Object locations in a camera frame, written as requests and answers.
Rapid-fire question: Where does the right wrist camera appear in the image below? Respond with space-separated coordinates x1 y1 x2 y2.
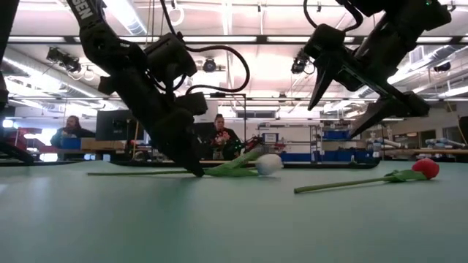
302 23 347 56

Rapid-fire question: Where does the black monitor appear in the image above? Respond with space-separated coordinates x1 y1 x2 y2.
95 109 146 142

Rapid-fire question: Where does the red tulip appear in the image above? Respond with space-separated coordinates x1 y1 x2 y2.
293 157 440 194

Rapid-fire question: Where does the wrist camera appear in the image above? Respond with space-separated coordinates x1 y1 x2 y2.
302 23 347 56
144 32 198 80

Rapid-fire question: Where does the blue bin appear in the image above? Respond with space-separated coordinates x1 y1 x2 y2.
323 130 348 140

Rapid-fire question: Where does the long wooden table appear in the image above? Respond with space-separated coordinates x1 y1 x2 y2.
387 148 468 156

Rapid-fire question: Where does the white and blue tulip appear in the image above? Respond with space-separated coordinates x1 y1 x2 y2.
86 148 284 178

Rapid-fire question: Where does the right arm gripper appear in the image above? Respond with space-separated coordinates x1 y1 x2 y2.
307 43 431 139

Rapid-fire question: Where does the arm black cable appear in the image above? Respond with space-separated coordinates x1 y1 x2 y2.
159 0 252 94
302 0 363 34

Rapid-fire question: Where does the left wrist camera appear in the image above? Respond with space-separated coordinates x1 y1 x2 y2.
144 32 198 80

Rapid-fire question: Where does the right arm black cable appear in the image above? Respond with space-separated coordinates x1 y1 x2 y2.
302 0 363 34

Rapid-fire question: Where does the row of blue bins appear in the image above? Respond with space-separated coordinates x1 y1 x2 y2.
279 149 370 164

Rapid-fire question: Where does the green table mat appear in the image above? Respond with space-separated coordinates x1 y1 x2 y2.
0 160 468 263

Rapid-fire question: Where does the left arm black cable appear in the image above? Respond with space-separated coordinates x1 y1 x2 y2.
159 0 252 94

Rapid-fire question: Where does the person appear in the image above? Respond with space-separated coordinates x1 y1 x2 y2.
50 115 97 149
208 113 242 161

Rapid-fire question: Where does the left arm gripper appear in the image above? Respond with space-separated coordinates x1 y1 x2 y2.
122 78 208 178

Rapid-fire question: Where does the silver ventilation duct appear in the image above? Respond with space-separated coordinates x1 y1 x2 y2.
3 47 121 110
387 43 468 85

